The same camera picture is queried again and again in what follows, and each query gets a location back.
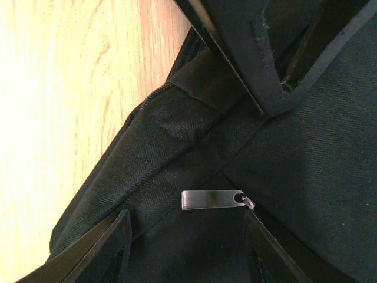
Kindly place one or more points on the black student backpack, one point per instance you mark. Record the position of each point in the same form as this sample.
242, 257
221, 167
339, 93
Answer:
198, 153

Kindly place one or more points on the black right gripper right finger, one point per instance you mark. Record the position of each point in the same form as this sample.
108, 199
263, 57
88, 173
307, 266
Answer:
276, 255

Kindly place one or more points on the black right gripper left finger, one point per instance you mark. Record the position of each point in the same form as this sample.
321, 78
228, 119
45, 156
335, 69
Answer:
101, 255

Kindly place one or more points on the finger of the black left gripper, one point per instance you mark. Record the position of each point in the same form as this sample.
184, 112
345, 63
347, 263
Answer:
332, 27
238, 30

